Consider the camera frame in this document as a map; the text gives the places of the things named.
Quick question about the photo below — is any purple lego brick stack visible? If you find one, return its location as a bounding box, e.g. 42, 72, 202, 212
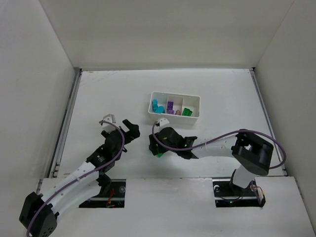
166, 101, 174, 115

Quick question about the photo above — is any teal lego brick cluster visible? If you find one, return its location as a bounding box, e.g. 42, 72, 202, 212
155, 106, 165, 114

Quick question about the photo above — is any green lego plate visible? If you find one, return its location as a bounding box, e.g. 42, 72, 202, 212
182, 108, 194, 117

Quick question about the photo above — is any small teal lego brick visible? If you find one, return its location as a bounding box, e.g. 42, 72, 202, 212
152, 99, 158, 112

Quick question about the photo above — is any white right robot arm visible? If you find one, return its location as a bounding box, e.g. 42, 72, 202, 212
149, 127, 274, 189

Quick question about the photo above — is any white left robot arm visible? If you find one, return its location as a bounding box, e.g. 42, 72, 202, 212
19, 115, 140, 237

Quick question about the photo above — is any white three-compartment tray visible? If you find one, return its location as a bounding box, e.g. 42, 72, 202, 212
148, 91, 200, 125

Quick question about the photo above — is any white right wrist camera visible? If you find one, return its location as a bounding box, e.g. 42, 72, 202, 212
156, 118, 170, 128

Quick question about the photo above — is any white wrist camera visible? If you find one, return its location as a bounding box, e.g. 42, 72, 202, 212
99, 114, 116, 133
156, 118, 170, 128

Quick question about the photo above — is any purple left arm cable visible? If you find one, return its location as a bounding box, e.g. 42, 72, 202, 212
26, 119, 124, 237

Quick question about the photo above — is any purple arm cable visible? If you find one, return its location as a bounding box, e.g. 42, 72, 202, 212
26, 119, 124, 237
152, 120, 287, 170

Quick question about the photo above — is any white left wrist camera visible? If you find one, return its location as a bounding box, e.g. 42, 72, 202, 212
99, 114, 116, 133

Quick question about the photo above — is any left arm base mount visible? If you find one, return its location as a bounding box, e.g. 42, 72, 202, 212
79, 179, 126, 209

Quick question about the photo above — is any left aluminium frame rail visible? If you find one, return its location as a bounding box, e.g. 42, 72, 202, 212
44, 67, 82, 178

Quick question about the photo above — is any aluminium frame rail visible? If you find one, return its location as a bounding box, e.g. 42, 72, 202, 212
44, 67, 82, 178
249, 67, 283, 164

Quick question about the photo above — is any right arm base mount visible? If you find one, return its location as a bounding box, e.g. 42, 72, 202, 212
212, 179, 266, 208

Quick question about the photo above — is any right aluminium frame rail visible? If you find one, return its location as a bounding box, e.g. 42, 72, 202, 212
249, 67, 283, 164

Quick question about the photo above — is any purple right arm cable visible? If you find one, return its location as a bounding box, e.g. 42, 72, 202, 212
152, 120, 287, 170

